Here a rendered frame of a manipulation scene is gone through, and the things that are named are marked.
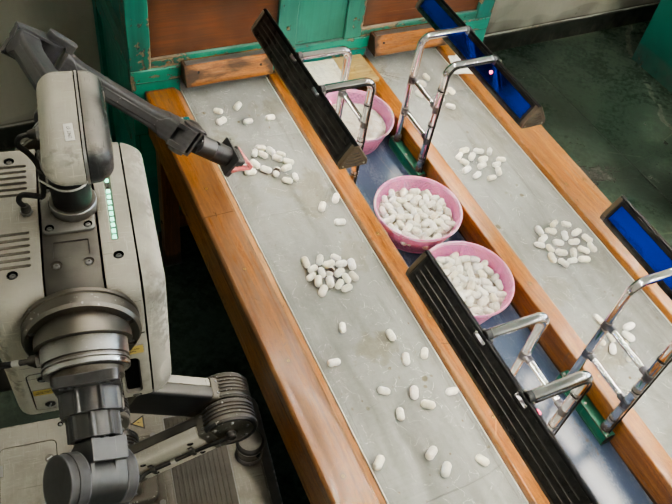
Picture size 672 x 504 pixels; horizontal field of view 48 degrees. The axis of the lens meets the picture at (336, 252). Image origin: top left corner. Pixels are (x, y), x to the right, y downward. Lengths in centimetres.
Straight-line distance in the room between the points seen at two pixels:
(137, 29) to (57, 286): 140
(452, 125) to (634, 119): 187
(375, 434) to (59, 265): 93
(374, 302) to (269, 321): 29
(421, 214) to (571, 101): 213
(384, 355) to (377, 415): 17
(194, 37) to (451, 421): 141
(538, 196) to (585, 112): 181
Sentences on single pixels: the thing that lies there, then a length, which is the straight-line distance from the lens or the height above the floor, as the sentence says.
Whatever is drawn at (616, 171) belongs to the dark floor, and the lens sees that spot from 392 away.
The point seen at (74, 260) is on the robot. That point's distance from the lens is 113.
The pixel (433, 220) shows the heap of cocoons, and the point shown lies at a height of 74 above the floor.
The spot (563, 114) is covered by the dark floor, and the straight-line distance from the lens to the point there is 414.
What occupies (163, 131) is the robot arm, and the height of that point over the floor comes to 102.
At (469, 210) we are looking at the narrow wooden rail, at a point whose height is 76.
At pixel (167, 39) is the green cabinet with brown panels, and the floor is 93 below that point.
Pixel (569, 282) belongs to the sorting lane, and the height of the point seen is 74.
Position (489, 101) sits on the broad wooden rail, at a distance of 271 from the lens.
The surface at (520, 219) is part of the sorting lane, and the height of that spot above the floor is 74.
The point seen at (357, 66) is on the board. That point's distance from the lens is 270.
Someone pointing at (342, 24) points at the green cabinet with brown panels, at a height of 90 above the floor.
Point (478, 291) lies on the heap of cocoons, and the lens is 211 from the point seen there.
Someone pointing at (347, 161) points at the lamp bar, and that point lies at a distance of 187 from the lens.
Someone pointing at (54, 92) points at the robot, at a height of 164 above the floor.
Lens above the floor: 231
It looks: 49 degrees down
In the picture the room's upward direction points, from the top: 11 degrees clockwise
